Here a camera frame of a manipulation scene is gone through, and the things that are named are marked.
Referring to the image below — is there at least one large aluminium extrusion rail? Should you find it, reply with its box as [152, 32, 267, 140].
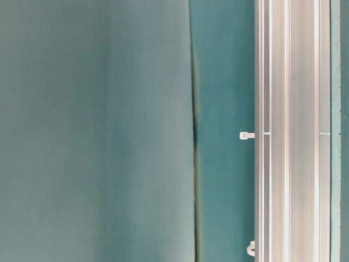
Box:
[254, 1, 331, 261]

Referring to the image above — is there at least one white zip tie loop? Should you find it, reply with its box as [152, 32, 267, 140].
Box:
[239, 132, 255, 140]

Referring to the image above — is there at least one white zip tie near end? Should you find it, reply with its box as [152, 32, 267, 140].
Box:
[246, 241, 255, 257]

